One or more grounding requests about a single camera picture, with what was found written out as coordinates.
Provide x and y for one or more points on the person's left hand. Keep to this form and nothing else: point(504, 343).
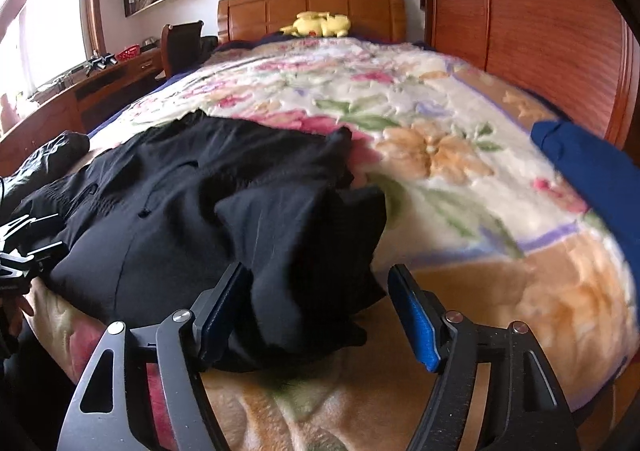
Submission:
point(26, 300)

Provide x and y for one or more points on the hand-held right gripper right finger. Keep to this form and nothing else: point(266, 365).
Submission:
point(420, 321)

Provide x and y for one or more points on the black coat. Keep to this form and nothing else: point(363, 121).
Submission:
point(200, 201)

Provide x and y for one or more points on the wooden desk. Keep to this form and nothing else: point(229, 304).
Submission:
point(100, 91)

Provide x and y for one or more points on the wooden chair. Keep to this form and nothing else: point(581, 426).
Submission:
point(182, 41)

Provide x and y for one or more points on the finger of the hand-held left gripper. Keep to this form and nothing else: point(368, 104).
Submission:
point(35, 225)
point(45, 252)

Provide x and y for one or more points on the dark shiny jacket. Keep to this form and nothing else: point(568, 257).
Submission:
point(50, 156)

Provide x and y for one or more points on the window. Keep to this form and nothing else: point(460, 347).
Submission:
point(50, 31)

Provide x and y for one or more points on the dark blue pillow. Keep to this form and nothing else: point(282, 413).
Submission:
point(265, 38)

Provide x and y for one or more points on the blue cloth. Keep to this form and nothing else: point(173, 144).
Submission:
point(585, 166)

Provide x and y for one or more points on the red basket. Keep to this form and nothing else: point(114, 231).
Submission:
point(130, 52)

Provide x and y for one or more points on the yellow plush toy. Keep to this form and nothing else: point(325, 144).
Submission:
point(315, 23)

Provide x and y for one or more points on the wooden bed headboard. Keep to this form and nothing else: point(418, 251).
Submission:
point(260, 11)

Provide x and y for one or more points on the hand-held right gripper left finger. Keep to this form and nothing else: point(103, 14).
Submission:
point(225, 311)

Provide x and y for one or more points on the floral blanket bed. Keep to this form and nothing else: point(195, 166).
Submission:
point(400, 96)

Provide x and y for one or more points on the black devices on desk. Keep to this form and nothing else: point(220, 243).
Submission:
point(101, 62)

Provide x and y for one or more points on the wooden wardrobe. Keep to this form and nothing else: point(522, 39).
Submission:
point(525, 6)

